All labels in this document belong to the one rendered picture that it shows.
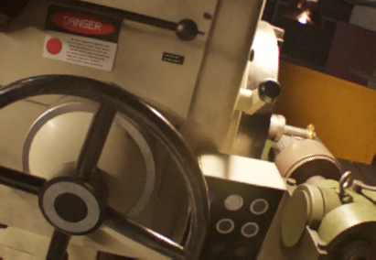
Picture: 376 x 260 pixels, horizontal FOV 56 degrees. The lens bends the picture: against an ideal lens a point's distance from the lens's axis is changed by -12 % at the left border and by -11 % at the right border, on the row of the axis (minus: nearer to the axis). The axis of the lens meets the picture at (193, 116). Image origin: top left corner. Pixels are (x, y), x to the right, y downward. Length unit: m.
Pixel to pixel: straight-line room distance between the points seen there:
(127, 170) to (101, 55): 0.20
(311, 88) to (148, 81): 2.78
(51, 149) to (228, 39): 0.34
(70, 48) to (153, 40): 0.14
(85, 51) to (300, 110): 2.86
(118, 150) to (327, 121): 3.04
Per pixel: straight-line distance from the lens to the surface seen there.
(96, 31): 0.67
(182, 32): 0.59
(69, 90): 0.45
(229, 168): 0.67
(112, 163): 0.60
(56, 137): 0.61
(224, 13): 0.67
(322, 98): 3.45
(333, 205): 0.86
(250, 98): 0.74
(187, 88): 0.68
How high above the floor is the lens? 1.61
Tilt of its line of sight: 18 degrees down
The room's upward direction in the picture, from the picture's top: 15 degrees clockwise
